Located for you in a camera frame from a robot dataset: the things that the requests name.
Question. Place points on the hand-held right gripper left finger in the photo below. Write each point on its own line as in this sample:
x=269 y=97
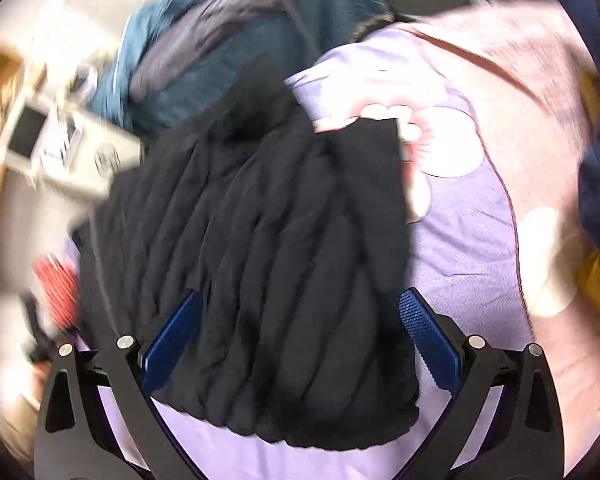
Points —
x=172 y=347

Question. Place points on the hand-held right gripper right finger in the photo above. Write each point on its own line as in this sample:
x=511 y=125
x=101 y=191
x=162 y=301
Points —
x=430 y=342

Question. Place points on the black quilted jacket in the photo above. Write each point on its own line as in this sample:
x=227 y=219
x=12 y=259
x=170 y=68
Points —
x=280 y=260

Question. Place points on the purple floral bedsheet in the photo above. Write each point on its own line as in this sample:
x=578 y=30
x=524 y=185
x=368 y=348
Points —
x=465 y=230

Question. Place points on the red floral pillow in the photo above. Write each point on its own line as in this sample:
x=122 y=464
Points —
x=57 y=285

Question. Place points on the dark object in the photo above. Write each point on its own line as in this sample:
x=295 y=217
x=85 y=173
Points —
x=35 y=315

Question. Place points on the white appliance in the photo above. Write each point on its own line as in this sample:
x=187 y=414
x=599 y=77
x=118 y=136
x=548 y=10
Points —
x=65 y=145

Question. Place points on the pink cloth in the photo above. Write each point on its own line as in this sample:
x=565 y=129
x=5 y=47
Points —
x=520 y=70

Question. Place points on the dark fur trim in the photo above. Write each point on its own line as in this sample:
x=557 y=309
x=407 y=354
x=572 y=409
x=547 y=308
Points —
x=375 y=25

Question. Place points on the grey cloth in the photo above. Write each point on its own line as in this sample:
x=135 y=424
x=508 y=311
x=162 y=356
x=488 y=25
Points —
x=220 y=15

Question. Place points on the teal blanket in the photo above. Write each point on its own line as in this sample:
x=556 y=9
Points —
x=340 y=0

